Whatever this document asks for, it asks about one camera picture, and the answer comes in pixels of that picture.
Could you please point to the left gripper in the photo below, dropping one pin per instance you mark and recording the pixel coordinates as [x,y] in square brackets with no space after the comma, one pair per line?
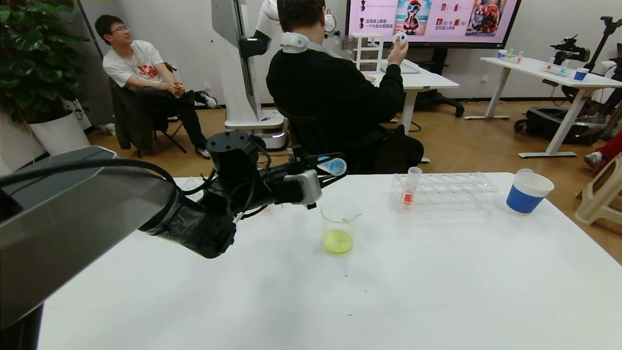
[317,183]

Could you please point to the blue white paper cup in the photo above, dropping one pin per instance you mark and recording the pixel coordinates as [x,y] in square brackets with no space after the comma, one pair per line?
[524,200]

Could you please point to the black display stand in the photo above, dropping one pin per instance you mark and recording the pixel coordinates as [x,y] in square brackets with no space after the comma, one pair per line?
[437,102]

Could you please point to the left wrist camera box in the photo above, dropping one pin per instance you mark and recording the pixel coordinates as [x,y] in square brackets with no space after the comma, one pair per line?
[303,187]

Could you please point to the clear acrylic tube rack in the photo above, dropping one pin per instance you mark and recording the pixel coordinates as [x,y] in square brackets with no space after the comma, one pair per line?
[447,194]
[194,183]

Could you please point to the white drawer unit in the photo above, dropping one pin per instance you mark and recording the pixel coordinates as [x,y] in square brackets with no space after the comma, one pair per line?
[367,51]

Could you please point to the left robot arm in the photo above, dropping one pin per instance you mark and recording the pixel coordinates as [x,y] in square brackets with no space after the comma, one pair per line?
[73,218]

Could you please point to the white desk single leg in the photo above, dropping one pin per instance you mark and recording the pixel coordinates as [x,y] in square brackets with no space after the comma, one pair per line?
[427,80]

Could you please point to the man in white t-shirt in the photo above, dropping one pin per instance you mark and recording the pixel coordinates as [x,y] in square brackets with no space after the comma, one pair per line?
[136,63]

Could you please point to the black wheeled robot base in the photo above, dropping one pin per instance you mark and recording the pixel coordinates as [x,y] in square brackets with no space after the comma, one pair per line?
[544,124]

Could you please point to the potted plant white pot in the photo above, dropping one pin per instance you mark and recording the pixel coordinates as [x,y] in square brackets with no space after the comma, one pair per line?
[58,133]

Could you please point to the blue pigment test tube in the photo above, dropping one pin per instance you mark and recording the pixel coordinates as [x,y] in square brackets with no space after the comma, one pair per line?
[335,166]

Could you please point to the clear glass beaker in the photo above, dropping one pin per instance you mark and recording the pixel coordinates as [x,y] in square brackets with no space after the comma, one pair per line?
[337,240]

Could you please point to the black folding chair with jacket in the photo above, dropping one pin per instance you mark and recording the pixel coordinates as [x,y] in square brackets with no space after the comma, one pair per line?
[129,116]

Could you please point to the distant clear tube rack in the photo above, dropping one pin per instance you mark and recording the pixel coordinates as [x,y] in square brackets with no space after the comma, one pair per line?
[559,68]
[510,56]

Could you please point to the white handheld controller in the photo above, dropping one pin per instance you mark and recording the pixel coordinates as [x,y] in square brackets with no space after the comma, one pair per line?
[400,39]

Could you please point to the small blue paper cup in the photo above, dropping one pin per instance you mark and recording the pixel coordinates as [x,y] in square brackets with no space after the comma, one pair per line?
[580,75]

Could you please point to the large display screen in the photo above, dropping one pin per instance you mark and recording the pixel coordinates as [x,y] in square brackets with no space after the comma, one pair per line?
[437,14]

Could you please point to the person in red trousers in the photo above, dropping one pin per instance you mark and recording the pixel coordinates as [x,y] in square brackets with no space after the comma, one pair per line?
[610,148]

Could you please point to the white humanoid robot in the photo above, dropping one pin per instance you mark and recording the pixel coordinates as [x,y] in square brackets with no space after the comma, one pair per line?
[238,73]

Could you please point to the black office chair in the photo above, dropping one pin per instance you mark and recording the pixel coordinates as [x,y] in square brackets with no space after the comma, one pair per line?
[330,92]
[311,141]

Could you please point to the beige plastic stool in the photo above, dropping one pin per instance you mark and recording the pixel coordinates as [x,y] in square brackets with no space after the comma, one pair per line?
[597,194]

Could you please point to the orange pigment test tube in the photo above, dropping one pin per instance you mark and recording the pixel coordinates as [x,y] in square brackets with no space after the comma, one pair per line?
[408,197]

